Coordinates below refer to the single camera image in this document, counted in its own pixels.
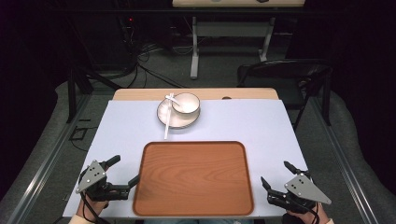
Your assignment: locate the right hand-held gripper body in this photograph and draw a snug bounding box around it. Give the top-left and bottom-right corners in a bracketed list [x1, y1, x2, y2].
[267, 172, 332, 215]

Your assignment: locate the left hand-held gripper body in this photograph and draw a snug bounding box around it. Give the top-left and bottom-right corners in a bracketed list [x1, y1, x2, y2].
[75, 159, 130, 203]

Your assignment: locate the brown wooden tray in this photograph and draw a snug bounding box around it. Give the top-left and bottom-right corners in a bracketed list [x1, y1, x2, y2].
[133, 140, 255, 217]

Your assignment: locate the white chopstick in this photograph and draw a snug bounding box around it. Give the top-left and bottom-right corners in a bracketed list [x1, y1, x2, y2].
[163, 92, 173, 140]

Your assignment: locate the white spoon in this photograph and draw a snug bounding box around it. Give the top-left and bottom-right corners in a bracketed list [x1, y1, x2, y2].
[164, 92, 175, 140]
[164, 93, 181, 106]

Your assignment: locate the white plate with dark rim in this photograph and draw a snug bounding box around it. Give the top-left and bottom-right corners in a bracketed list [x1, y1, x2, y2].
[156, 97, 201, 130]

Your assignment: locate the white bowl with dark rim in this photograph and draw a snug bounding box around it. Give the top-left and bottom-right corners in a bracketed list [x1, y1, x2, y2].
[171, 91, 201, 117]

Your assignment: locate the person's right hand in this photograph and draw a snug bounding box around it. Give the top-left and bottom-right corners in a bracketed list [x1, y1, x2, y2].
[286, 203, 332, 224]

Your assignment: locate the person's left hand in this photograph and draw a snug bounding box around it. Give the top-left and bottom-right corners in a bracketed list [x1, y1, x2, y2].
[76, 198, 110, 223]

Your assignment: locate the white table cover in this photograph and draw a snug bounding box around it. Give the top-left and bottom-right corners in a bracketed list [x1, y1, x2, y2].
[62, 99, 309, 218]

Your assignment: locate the black metal stand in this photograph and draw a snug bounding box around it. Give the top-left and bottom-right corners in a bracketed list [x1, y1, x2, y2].
[65, 66, 124, 124]

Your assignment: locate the black chair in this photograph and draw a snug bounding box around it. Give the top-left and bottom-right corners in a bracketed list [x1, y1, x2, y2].
[236, 59, 334, 130]

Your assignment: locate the light wooden table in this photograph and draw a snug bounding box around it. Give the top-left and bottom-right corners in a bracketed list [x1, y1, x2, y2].
[111, 87, 280, 102]

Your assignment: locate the black equipment with red light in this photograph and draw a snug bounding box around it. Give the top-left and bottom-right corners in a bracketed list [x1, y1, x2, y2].
[115, 0, 141, 66]

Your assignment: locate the white-framed background table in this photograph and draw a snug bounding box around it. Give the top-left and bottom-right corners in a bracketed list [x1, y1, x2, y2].
[172, 0, 306, 80]

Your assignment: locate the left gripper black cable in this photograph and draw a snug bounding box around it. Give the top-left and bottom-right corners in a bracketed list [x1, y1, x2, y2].
[78, 190, 111, 224]

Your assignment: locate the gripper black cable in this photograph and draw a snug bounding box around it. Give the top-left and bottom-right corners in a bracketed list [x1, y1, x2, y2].
[78, 190, 111, 224]
[310, 202, 322, 224]

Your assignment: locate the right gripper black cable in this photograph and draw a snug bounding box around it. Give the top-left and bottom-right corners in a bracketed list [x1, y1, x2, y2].
[310, 202, 322, 224]

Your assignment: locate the metal floor rail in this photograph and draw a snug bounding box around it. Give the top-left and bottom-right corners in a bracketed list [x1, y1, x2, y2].
[309, 96, 379, 224]
[6, 92, 92, 224]

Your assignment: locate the black floor cable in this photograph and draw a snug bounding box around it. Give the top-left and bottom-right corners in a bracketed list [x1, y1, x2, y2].
[125, 43, 188, 90]

